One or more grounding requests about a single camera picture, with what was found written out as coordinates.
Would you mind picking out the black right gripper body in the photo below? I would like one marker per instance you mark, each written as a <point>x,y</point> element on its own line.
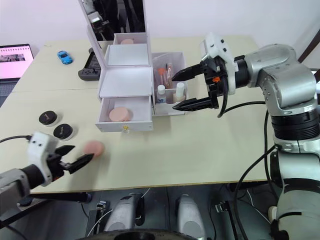
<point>215,72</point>

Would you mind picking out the black bar under table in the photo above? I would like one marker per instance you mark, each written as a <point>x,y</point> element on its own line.
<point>62,197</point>

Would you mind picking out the dark brown frame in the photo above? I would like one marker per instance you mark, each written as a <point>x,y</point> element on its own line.
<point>308,53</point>

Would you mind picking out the laptop with pink screen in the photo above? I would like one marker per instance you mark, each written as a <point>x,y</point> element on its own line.
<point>13,62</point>

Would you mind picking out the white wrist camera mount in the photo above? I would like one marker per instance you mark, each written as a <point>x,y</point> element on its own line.
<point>40,147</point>
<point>216,46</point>

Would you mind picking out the beige bottle with white cap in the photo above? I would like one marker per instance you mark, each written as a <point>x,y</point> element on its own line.
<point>179,93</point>

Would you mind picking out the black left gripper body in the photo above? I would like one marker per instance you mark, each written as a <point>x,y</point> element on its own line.
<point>56,165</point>

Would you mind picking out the clear bottle with white cap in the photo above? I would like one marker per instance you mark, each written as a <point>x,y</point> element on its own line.
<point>161,95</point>

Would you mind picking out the white mirrored makeup organizer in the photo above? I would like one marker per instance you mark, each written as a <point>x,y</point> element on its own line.
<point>170,110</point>

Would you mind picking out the black round compact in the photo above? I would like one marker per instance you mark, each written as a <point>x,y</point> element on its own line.
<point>48,117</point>
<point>63,131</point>

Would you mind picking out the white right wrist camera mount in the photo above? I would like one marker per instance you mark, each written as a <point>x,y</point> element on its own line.
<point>216,46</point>

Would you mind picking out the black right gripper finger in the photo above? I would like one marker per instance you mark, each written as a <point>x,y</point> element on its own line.
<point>193,104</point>
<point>188,72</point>

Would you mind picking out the white drawer with gold knob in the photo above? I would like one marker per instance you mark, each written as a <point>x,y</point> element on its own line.
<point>140,125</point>

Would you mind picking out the white empty organizer drawer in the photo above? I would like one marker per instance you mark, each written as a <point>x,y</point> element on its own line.
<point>127,55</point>
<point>125,82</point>

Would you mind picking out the grey rounded robot foot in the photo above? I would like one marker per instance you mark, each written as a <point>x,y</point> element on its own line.
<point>190,215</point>
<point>122,212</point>

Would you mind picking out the dark rounded shape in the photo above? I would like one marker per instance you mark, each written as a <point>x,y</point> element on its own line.
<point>140,236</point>

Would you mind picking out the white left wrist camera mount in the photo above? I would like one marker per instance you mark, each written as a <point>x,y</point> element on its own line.
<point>40,147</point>

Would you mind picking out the pink round makeup sponge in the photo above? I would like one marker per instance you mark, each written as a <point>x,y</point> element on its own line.
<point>93,148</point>
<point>120,114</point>

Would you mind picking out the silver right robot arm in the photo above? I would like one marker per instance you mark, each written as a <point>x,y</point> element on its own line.
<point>285,75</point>

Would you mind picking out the blue toy car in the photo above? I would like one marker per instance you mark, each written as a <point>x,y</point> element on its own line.
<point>65,57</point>

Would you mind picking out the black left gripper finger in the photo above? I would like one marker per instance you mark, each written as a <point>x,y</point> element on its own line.
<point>80,162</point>
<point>65,150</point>

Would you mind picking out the dark grey handheld controller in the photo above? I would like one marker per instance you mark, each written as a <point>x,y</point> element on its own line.
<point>87,72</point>

